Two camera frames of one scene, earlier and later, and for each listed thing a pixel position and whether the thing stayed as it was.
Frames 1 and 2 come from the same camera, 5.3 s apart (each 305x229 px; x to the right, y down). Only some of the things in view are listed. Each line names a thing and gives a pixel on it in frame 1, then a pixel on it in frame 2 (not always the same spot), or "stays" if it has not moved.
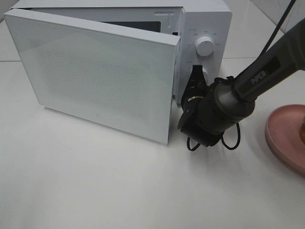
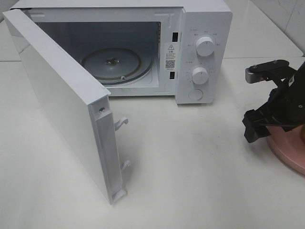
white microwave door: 120,78 -> 81,104
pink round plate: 283,135 stays
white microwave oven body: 204,27 stays
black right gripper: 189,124 -> 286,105
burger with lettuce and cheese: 302,130 stays
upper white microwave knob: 204,46 stays
